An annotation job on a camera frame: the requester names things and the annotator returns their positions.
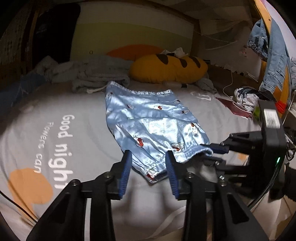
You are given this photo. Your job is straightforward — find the light blue Hello Kitty pants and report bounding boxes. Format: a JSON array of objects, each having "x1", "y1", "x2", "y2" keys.
[{"x1": 105, "y1": 81, "x2": 213, "y2": 184}]

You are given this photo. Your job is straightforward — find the black white crumpled clothes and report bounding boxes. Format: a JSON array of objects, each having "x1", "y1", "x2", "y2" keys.
[{"x1": 232, "y1": 87, "x2": 259, "y2": 113}]

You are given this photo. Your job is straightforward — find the grey-green small cloth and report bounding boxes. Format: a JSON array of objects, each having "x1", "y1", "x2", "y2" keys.
[{"x1": 196, "y1": 78, "x2": 217, "y2": 94}]

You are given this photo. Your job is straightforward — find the yellow tiger-striped plush pillow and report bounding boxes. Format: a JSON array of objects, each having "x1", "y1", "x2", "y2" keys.
[{"x1": 129, "y1": 54, "x2": 208, "y2": 84}]

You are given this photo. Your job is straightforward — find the white crumpled cloth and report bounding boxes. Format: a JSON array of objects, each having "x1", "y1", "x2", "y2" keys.
[{"x1": 161, "y1": 47, "x2": 188, "y2": 58}]

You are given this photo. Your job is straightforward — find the blue denim jacket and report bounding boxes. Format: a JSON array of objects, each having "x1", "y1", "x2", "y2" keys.
[{"x1": 247, "y1": 19, "x2": 292, "y2": 97}]

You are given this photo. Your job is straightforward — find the orange pillow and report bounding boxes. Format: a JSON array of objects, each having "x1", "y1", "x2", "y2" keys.
[{"x1": 106, "y1": 44, "x2": 164, "y2": 61}]

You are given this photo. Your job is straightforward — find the blue patterned pillow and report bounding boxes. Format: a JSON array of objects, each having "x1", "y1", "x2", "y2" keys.
[{"x1": 1, "y1": 74, "x2": 46, "y2": 112}]

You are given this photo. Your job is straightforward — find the crumpled grey blanket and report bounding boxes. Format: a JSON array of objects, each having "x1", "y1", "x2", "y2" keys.
[{"x1": 32, "y1": 55, "x2": 133, "y2": 81}]

